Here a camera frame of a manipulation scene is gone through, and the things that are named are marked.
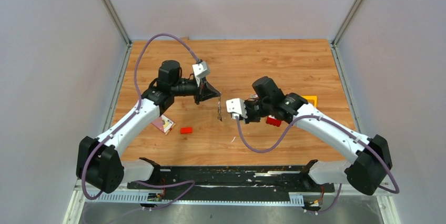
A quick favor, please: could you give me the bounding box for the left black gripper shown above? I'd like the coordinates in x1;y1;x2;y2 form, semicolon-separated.
172;76;221;106

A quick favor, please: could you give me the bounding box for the metal keyring with keys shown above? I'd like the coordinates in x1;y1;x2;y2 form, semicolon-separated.
217;97;222;121

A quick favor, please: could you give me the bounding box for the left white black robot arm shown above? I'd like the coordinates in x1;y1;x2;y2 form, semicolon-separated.
76;60;220;194

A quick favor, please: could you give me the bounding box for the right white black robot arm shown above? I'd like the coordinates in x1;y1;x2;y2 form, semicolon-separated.
227;76;400;196

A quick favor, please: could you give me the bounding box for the red white grid block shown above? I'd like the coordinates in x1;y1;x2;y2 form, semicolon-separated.
266;116;282;127

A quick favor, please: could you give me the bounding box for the red rectangular block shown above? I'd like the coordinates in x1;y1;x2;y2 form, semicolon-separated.
180;127;193;134

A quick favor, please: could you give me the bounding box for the pink picture card block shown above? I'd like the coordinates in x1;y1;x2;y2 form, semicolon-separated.
151;115;176;135

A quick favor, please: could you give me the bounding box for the yellow plastic triangle piece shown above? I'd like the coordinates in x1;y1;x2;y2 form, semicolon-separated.
302;95;318;108

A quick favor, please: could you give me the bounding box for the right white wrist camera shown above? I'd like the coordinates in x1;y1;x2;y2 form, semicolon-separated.
226;98;247;119

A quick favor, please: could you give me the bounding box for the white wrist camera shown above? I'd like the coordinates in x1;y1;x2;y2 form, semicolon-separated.
226;98;247;119
192;60;210;87

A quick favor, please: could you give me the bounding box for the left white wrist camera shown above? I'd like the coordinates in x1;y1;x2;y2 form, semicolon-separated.
192;60;210;87

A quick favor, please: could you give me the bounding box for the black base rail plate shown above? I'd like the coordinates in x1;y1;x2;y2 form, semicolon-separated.
148;165;335;201

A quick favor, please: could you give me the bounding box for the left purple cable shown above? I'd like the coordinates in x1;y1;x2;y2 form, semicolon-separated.
81;33;203;212

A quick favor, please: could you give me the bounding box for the white slotted cable duct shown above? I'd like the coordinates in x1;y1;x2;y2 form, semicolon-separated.
92;190;305;207

